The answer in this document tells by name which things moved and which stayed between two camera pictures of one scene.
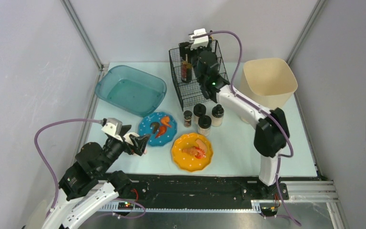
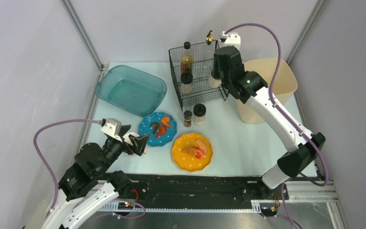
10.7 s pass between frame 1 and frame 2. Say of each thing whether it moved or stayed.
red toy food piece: stayed
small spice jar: stayed
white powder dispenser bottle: moved
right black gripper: moved
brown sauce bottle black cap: stayed
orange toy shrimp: stayed
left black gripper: stayed
